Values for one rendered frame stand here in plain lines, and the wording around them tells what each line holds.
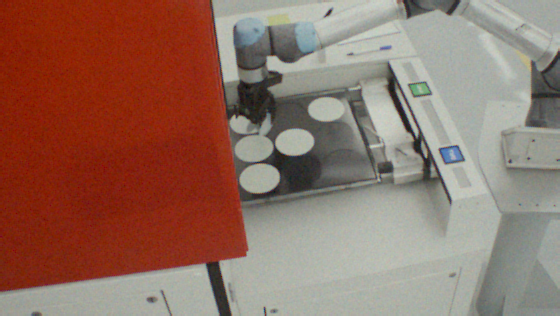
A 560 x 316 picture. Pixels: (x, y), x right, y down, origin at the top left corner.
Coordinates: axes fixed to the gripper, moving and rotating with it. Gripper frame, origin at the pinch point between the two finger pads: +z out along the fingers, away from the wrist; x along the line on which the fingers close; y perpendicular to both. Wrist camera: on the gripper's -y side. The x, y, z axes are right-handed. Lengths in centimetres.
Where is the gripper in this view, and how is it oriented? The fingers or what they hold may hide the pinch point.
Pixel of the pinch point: (263, 129)
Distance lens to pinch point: 183.3
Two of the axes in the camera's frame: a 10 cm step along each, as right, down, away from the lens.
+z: 0.7, 7.0, 7.1
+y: -4.4, 6.6, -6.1
